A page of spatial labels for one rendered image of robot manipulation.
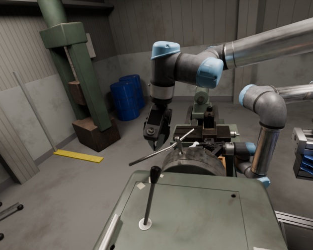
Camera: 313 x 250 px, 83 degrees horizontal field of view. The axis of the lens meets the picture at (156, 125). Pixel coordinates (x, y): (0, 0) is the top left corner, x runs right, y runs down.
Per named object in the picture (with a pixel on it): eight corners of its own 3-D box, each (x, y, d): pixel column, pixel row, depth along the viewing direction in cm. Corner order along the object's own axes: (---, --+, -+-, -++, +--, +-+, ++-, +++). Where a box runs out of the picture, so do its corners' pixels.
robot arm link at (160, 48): (176, 46, 43) (146, 41, 46) (171, 89, 48) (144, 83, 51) (187, 43, 49) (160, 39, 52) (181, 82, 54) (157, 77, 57)
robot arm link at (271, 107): (304, 97, 68) (273, 189, 90) (281, 90, 78) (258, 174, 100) (277, 101, 66) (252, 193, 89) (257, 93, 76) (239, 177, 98)
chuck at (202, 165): (233, 215, 79) (219, 161, 66) (168, 214, 91) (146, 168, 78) (233, 208, 82) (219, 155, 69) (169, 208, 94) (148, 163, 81)
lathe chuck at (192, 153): (232, 208, 82) (219, 155, 69) (169, 208, 94) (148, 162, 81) (231, 192, 89) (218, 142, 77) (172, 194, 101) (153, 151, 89)
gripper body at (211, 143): (203, 148, 112) (224, 148, 108) (203, 156, 104) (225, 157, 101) (203, 137, 108) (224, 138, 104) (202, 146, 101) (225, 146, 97)
